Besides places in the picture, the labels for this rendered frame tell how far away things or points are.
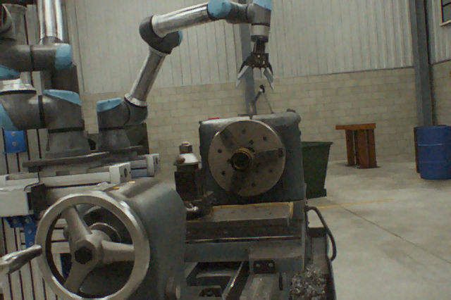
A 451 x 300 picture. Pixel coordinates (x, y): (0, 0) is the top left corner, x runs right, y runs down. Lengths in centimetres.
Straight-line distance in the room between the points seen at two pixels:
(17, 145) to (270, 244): 109
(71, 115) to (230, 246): 74
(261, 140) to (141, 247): 129
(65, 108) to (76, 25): 1105
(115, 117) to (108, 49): 1027
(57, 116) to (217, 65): 1058
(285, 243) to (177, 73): 1099
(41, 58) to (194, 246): 68
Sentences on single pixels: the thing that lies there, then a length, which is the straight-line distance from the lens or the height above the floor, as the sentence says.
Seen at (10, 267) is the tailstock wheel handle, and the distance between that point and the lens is 55.
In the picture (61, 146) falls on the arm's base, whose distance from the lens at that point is 157.
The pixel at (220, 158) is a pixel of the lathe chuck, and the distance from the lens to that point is 181.
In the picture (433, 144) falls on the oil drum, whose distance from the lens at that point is 813.
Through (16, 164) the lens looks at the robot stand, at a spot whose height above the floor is 114.
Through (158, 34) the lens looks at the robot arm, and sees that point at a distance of 190.
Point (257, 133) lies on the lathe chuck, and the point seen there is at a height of 118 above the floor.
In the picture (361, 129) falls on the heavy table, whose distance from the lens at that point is 1021.
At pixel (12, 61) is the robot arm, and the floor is 145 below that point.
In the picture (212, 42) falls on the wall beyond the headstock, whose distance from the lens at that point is 1215.
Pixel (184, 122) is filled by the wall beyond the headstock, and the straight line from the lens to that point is 1187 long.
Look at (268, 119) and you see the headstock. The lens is 194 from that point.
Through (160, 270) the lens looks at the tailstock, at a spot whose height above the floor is 103.
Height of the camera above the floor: 122
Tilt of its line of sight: 3 degrees down
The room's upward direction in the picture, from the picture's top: 5 degrees counter-clockwise
